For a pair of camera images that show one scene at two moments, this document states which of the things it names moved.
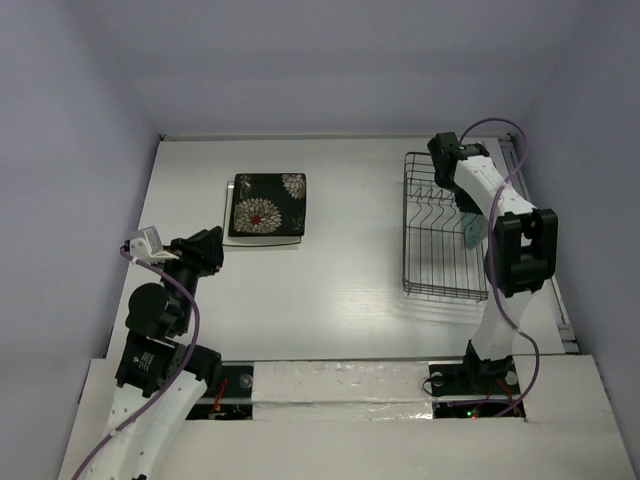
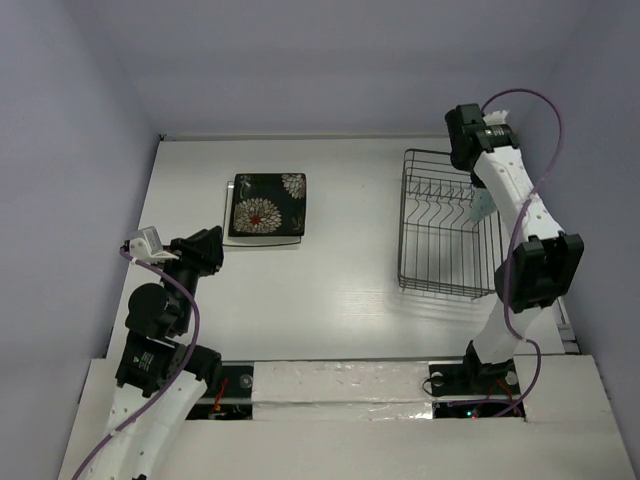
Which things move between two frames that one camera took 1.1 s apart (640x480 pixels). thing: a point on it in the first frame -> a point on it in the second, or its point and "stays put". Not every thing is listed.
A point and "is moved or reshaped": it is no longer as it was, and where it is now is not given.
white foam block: x=342 y=390 stays put
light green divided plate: x=475 y=229 is moved or reshaped
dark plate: x=268 y=204 stays put
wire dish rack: x=437 y=259 stays put
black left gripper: x=203 y=249 stays put
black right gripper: x=467 y=205 -> x=460 y=145
